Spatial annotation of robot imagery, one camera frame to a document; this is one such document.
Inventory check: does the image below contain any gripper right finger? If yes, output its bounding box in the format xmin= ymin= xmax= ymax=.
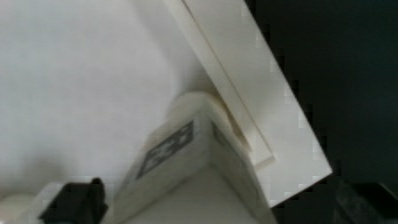
xmin=332 ymin=181 xmax=398 ymax=224

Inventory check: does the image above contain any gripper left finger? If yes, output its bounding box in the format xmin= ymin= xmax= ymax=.
xmin=39 ymin=178 xmax=108 ymax=224

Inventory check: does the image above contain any white table leg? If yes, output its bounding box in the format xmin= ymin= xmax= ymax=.
xmin=106 ymin=92 xmax=277 ymax=224

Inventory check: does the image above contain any white square tabletop part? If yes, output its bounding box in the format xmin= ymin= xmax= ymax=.
xmin=0 ymin=0 xmax=280 ymax=224

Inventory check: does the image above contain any white front fence rail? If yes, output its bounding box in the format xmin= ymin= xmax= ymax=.
xmin=183 ymin=0 xmax=332 ymax=205

